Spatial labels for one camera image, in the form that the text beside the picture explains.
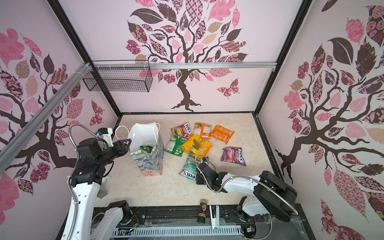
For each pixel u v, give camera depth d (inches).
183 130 41.0
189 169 33.7
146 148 35.3
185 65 36.4
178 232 27.4
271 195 16.8
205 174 25.8
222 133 40.9
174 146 38.3
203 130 41.8
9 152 19.5
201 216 28.2
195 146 36.8
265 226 28.1
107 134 24.8
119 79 48.0
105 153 23.2
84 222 16.1
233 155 36.3
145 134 35.1
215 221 27.5
